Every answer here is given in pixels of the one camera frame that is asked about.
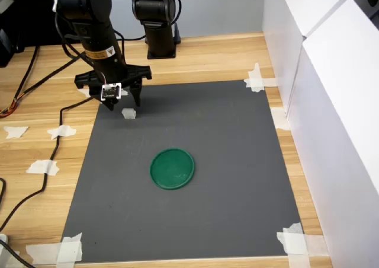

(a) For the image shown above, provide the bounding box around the small white plastic terminal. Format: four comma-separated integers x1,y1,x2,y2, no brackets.
121,107,137,120

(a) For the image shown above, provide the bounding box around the round green lid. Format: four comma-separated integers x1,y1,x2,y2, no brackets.
149,148,196,191

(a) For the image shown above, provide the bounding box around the dark grey mat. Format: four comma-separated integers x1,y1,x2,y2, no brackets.
60,79,305,263

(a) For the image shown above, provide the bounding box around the white partition panel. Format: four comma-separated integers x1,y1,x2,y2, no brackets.
262,0,352,126
286,0,379,268

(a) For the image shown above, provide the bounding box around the small white camera box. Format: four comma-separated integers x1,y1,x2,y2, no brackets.
100,83,123,102

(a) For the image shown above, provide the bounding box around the black taped camera cable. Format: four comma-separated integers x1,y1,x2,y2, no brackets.
0,97,100,232

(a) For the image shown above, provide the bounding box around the thin black cable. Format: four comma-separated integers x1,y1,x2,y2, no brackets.
13,44,40,101

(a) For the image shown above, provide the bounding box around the black cable with coloured wires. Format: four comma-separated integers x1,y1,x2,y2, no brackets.
0,57,78,119

